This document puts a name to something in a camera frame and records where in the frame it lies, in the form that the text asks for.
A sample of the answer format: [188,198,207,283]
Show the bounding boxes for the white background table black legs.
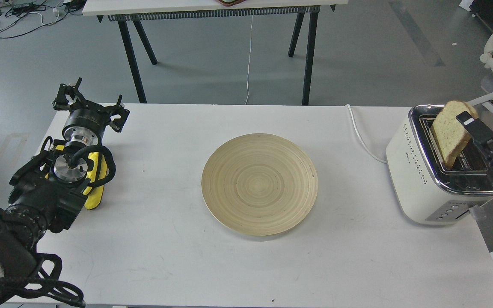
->
[82,0,347,106]

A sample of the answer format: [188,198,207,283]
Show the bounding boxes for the cables and power strips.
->
[0,0,87,43]

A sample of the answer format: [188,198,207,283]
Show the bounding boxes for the white hanging cable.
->
[245,15,254,105]

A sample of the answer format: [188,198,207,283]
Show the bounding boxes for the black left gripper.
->
[53,77,130,145]

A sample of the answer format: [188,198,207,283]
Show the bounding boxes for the round wooden plate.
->
[200,134,319,236]

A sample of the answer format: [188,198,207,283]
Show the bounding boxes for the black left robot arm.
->
[0,79,129,308]

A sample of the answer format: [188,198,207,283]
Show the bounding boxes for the white chrome toaster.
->
[386,104,493,225]

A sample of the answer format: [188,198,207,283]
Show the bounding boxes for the brown object on background table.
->
[217,0,244,6]

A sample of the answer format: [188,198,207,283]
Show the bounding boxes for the yellow cloth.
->
[45,143,115,210]

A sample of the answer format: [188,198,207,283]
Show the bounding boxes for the slice of bread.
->
[431,100,478,169]

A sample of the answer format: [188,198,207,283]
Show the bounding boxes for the white toaster power cord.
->
[346,104,388,164]

